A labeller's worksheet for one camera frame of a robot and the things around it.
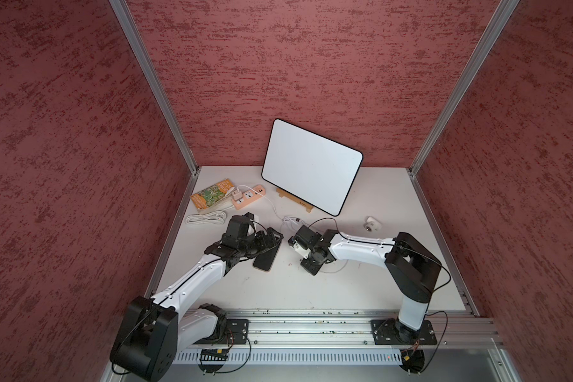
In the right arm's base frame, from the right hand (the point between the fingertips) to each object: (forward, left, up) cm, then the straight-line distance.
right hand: (312, 266), depth 89 cm
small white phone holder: (+16, -26, +3) cm, 31 cm away
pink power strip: (+32, +27, +4) cm, 42 cm away
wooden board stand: (+29, +6, +5) cm, 30 cm away
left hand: (+4, +14, +11) cm, 18 cm away
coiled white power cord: (+21, +40, +4) cm, 46 cm away
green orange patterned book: (+32, +44, +4) cm, 54 cm away
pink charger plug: (+29, +31, +9) cm, 44 cm away
